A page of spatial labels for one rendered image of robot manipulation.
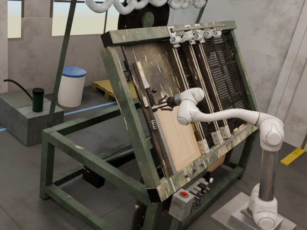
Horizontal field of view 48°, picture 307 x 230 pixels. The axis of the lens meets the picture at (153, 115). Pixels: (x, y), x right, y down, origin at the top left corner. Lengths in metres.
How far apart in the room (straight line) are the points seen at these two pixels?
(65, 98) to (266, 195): 3.98
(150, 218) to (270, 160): 1.04
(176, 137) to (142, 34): 0.89
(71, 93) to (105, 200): 2.33
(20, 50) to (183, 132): 3.37
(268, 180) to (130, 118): 1.05
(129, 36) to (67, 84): 3.05
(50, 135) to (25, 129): 1.29
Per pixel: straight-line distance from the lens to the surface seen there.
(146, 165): 2.62
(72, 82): 5.61
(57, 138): 3.31
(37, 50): 5.85
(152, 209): 2.76
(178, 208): 2.60
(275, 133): 2.24
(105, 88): 6.30
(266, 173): 2.42
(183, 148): 3.01
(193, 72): 3.40
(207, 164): 3.22
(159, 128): 2.77
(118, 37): 2.62
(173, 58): 3.15
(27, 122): 4.54
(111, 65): 2.59
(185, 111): 2.26
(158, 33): 3.01
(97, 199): 3.88
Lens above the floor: 2.46
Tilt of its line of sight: 24 degrees down
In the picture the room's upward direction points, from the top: 11 degrees clockwise
